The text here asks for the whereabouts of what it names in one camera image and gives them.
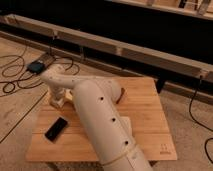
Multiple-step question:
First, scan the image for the long wooden beam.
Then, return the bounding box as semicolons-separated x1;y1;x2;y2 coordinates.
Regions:
0;14;213;79

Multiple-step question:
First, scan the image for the black floor cable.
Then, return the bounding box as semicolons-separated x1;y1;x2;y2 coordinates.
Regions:
0;43;80;95

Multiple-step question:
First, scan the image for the black rectangular remote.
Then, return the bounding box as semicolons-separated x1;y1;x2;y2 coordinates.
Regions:
45;117;68;141

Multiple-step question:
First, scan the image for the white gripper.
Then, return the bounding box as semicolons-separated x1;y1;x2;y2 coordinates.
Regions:
49;86;66;109

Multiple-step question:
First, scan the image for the black cable at right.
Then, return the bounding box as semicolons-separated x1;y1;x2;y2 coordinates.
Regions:
188;74;213;164

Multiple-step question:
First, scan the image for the red small object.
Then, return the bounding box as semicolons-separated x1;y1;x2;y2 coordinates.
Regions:
116;87;125;104

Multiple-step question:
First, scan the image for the wooden table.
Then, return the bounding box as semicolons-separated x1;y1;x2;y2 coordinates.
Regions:
26;77;177;164

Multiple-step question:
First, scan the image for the white plastic bottle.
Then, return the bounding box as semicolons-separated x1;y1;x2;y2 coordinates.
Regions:
65;90;73;103

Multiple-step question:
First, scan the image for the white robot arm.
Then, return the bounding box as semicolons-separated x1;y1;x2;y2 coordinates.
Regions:
41;64;153;171

